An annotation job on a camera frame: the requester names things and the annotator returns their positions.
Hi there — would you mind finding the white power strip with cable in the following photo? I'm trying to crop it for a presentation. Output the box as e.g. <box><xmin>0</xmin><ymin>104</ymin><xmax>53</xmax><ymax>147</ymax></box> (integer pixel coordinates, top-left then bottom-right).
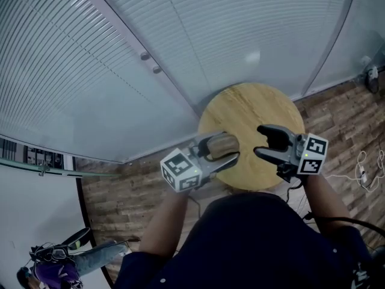
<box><xmin>324</xmin><ymin>149</ymin><xmax>385</xmax><ymax>193</ymax></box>

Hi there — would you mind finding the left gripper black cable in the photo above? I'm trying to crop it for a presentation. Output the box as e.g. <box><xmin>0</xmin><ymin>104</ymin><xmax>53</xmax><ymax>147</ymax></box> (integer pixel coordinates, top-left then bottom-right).
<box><xmin>188</xmin><ymin>194</ymin><xmax>202</xmax><ymax>220</ymax></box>

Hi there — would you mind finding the person's dark navy shirt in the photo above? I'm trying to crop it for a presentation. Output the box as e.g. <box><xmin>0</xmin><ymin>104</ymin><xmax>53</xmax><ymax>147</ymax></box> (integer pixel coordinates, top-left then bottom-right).
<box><xmin>114</xmin><ymin>192</ymin><xmax>385</xmax><ymax>289</ymax></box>

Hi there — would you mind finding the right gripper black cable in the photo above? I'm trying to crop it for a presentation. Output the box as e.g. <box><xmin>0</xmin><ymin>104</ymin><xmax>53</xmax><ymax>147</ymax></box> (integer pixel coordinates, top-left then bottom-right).
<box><xmin>285</xmin><ymin>179</ymin><xmax>385</xmax><ymax>238</ymax></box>

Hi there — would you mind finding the black printed shoulder strap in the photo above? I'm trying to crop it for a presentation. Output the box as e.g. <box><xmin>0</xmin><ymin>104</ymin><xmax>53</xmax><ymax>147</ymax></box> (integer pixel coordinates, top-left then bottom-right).
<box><xmin>351</xmin><ymin>269</ymin><xmax>371</xmax><ymax>289</ymax></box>

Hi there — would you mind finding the round wooden side table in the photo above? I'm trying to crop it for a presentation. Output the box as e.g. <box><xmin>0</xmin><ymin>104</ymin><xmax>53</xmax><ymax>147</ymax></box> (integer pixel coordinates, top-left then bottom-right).
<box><xmin>197</xmin><ymin>82</ymin><xmax>306</xmax><ymax>192</ymax></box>

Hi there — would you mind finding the black oval panel green mark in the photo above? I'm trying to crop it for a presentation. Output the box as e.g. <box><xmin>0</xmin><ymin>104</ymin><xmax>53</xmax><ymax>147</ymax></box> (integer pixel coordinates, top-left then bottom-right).
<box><xmin>61</xmin><ymin>227</ymin><xmax>91</xmax><ymax>251</ymax></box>

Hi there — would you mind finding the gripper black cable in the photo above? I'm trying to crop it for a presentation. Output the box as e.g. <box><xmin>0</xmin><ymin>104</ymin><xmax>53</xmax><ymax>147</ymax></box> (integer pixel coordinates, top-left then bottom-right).
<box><xmin>188</xmin><ymin>194</ymin><xmax>202</xmax><ymax>220</ymax></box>
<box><xmin>285</xmin><ymin>179</ymin><xmax>385</xmax><ymax>238</ymax></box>

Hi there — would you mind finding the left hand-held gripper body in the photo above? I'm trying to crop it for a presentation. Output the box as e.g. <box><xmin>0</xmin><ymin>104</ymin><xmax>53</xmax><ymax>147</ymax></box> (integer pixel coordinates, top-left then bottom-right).
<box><xmin>160</xmin><ymin>143</ymin><xmax>218</xmax><ymax>193</ymax></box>

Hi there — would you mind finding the person's right forearm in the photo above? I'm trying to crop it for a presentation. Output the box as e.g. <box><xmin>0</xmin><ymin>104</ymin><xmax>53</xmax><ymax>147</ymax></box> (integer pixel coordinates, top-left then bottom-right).
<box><xmin>302</xmin><ymin>173</ymin><xmax>351</xmax><ymax>232</ymax></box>

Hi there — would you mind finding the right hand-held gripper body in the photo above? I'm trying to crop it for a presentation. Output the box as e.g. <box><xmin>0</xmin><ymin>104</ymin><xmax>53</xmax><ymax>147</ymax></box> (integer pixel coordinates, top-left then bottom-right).
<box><xmin>276</xmin><ymin>132</ymin><xmax>329</xmax><ymax>184</ymax></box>

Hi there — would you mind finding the person's left forearm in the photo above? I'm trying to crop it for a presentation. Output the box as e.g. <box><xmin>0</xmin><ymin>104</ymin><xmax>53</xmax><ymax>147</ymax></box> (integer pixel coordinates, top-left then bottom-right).
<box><xmin>140</xmin><ymin>188</ymin><xmax>189</xmax><ymax>259</ymax></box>

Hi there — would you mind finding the small black floor device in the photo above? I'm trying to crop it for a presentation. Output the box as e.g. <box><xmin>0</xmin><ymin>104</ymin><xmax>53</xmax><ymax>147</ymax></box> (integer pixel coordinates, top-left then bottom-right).
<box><xmin>360</xmin><ymin>55</ymin><xmax>380</xmax><ymax>95</ymax></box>

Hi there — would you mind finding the small brown pouch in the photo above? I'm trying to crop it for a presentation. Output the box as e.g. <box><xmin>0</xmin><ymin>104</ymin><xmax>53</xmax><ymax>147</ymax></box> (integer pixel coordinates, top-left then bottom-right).
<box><xmin>206</xmin><ymin>132</ymin><xmax>241</xmax><ymax>160</ymax></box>

